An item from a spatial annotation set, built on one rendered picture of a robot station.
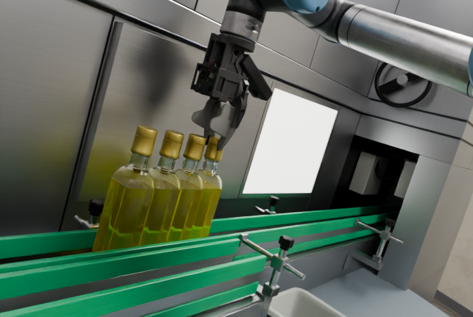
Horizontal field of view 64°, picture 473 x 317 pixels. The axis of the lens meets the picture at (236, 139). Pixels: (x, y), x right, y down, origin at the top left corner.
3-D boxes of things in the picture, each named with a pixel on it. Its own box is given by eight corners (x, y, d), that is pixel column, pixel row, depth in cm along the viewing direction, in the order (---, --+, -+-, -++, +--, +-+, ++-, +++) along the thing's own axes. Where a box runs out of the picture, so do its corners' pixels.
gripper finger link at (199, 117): (179, 135, 76) (196, 92, 74) (203, 139, 80) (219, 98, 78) (187, 141, 74) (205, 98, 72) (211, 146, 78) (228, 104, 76)
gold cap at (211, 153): (213, 156, 79) (219, 137, 79) (224, 162, 77) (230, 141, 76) (200, 155, 77) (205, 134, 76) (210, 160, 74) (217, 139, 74)
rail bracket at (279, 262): (236, 266, 86) (252, 215, 85) (297, 308, 76) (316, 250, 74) (227, 268, 84) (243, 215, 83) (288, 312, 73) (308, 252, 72)
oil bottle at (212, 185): (181, 259, 83) (209, 166, 81) (198, 272, 80) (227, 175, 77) (161, 262, 79) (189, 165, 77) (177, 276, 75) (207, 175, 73)
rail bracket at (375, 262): (343, 264, 137) (363, 206, 135) (388, 289, 126) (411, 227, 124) (337, 266, 133) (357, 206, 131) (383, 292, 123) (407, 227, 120)
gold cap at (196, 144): (193, 155, 74) (198, 134, 74) (204, 161, 72) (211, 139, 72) (179, 153, 72) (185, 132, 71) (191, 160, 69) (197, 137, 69)
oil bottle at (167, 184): (139, 268, 74) (167, 164, 72) (155, 284, 70) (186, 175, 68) (112, 272, 70) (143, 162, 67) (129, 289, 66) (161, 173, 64)
